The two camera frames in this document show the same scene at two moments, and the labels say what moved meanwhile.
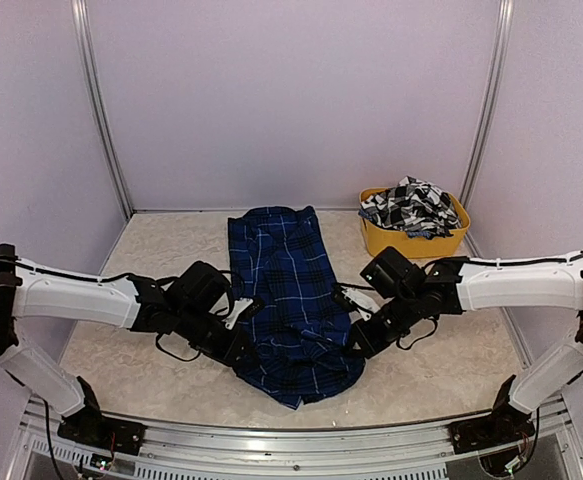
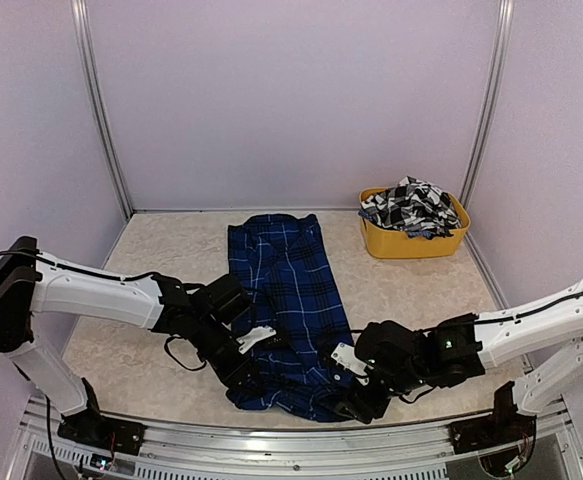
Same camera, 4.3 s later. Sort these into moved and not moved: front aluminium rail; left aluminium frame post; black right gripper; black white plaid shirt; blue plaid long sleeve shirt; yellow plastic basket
Moved: blue plaid long sleeve shirt; black right gripper
Not moved: black white plaid shirt; front aluminium rail; yellow plastic basket; left aluminium frame post
